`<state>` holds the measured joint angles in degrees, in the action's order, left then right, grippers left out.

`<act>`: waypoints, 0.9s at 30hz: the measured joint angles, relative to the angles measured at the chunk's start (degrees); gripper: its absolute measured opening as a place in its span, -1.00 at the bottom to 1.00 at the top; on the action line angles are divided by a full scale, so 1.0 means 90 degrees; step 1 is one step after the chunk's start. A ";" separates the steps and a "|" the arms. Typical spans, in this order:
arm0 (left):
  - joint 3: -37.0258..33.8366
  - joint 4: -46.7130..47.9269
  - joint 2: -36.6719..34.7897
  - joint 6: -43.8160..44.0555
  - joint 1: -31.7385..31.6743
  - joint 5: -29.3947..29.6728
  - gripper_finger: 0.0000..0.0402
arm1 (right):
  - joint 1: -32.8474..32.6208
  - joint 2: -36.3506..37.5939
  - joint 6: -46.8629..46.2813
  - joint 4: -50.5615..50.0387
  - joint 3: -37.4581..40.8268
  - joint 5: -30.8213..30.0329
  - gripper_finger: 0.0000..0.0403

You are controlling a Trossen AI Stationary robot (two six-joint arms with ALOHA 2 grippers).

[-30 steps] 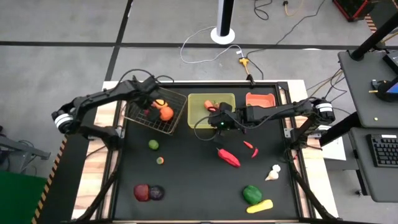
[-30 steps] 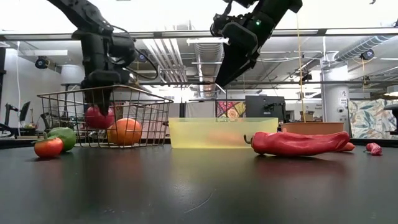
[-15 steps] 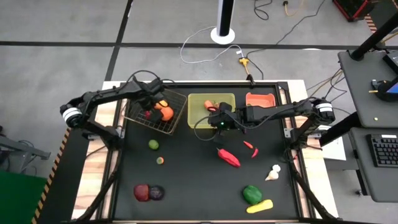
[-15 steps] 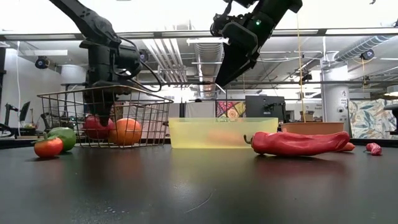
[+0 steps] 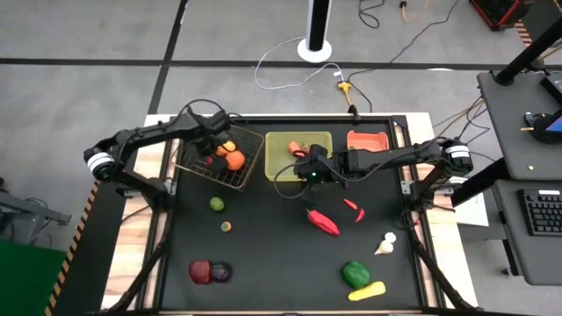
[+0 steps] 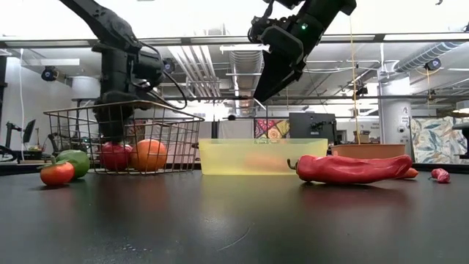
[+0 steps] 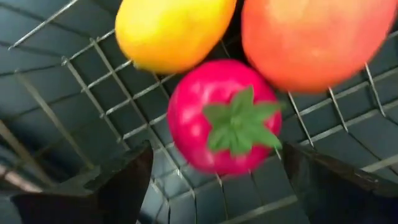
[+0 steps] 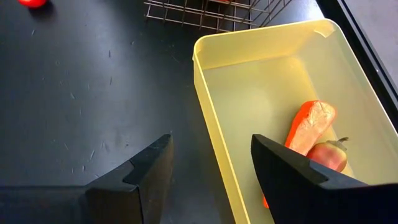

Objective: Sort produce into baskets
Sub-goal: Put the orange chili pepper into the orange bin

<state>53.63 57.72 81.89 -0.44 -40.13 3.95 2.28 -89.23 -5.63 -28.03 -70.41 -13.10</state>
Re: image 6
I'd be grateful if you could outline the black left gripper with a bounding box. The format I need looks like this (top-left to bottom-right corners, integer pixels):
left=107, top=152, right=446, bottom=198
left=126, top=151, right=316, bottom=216
left=94, top=49, right=147, bottom=144

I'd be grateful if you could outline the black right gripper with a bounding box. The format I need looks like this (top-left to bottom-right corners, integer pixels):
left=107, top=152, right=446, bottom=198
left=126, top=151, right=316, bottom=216
left=248, top=7, right=325, bottom=103

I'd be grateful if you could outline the large red green-stemmed fruit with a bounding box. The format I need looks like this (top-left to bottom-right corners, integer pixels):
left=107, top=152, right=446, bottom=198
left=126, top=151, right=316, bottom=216
left=98, top=142, right=133, bottom=172

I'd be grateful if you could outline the round orange fruit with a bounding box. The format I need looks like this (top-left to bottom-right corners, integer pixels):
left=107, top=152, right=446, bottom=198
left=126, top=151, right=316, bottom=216
left=130, top=138, right=169, bottom=172

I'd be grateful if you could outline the green pepper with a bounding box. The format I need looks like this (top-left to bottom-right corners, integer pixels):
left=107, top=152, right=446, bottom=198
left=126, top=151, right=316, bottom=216
left=56, top=149, right=91, bottom=180

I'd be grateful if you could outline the small red tomato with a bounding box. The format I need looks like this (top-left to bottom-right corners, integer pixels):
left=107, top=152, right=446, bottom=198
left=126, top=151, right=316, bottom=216
left=39, top=155, right=76, bottom=187

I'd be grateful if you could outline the orange carrot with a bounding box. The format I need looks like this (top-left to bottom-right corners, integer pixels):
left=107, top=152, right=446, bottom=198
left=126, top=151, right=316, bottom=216
left=241, top=150, right=290, bottom=172

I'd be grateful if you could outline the long red pepper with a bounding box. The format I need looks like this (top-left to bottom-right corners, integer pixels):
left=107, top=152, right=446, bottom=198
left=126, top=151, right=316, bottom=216
left=287, top=153, right=414, bottom=185

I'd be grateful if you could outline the small wrinkled red chili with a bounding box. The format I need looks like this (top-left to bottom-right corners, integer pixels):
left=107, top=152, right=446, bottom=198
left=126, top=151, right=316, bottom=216
left=428, top=167, right=451, bottom=185

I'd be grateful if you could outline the colourful patterned cloth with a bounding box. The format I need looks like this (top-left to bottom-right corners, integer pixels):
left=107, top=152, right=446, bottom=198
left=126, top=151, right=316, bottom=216
left=254, top=119, right=290, bottom=139

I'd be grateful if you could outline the black computer monitor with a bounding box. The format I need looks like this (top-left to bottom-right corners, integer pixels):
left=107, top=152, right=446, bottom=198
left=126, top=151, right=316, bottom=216
left=289, top=112, right=337, bottom=144

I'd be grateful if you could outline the yellow translucent plastic bin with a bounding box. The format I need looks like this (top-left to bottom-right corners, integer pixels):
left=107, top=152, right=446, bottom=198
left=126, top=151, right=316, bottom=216
left=198, top=138, right=329, bottom=176

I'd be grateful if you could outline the grey round pillar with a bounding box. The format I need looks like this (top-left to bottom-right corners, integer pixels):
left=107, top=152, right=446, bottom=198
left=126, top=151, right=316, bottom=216
left=377, top=76, right=413, bottom=155

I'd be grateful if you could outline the grey air duct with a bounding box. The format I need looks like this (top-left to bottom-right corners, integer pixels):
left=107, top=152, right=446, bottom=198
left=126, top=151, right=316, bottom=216
left=229, top=50, right=265, bottom=115

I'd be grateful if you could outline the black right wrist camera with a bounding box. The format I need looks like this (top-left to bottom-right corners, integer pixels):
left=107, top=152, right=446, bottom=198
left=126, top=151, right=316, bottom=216
left=260, top=25, right=305, bottom=64

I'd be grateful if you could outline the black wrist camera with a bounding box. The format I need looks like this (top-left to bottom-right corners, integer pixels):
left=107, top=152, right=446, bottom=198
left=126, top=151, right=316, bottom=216
left=132, top=50, right=165, bottom=88
left=260, top=25, right=305, bottom=64

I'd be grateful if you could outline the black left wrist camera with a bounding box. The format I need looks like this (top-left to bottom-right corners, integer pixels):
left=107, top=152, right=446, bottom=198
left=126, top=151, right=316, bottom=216
left=132, top=50, right=165, bottom=88

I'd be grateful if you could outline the copper wire basket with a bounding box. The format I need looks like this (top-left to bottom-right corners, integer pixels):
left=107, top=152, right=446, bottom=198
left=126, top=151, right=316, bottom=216
left=43, top=99, right=205, bottom=175

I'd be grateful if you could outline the yellow hanging rope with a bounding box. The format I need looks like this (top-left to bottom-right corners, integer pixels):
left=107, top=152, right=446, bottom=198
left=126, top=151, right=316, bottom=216
left=347, top=16, right=362, bottom=144

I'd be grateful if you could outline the metal rig frame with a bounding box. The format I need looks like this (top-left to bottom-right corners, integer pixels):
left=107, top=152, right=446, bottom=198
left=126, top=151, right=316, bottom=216
left=0, top=33, right=469, bottom=49

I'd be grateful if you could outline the ribbed silver air duct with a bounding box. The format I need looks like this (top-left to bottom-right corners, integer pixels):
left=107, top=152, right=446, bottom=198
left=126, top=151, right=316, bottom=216
left=394, top=40, right=468, bottom=73

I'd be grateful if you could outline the leaf pattern wall panel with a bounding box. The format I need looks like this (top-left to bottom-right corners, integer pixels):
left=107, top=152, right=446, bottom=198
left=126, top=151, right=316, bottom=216
left=410, top=116, right=469, bottom=164

